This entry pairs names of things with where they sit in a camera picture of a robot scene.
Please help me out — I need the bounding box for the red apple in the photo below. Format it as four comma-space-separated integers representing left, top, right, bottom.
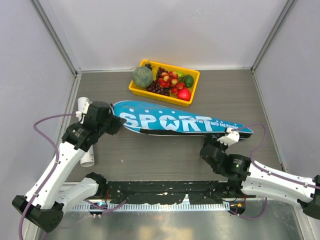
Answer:
176, 88, 192, 102

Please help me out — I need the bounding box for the white slotted cable duct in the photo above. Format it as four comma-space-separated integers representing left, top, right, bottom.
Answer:
71, 201, 230, 212

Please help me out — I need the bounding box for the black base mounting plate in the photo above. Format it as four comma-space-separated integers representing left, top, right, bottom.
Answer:
93, 180, 245, 205

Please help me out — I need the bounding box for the blue racket cover bag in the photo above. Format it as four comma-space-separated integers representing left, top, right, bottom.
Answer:
113, 100, 254, 139

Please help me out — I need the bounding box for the white shuttlecock tube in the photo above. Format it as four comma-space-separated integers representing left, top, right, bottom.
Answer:
76, 96, 96, 168

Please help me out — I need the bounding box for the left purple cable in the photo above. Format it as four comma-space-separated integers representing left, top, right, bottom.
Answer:
18, 113, 128, 240

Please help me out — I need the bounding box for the aluminium frame post left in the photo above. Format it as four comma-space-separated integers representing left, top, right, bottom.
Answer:
29, 0, 83, 76

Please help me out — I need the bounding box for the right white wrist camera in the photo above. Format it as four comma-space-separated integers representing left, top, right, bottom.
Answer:
217, 127, 240, 147

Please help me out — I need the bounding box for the green melon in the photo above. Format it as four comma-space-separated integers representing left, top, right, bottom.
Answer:
132, 66, 154, 88

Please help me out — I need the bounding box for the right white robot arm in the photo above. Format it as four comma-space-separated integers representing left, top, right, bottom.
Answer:
199, 132, 320, 219

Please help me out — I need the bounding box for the aluminium frame post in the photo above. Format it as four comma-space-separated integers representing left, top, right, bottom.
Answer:
250, 0, 298, 74
29, 0, 83, 76

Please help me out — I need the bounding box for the aluminium frame post right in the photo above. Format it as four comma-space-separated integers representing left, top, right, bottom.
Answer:
250, 0, 298, 74

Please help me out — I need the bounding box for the green lime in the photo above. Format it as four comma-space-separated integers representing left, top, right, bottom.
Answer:
183, 74, 195, 88

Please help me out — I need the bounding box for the red cherry bunch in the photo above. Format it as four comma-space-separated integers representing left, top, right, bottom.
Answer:
160, 71, 185, 95

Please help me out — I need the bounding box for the dark purple grape bunch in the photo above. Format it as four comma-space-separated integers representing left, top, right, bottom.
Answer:
145, 66, 171, 97

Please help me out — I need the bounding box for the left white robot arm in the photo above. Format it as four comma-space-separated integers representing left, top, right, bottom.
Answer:
12, 101, 125, 233

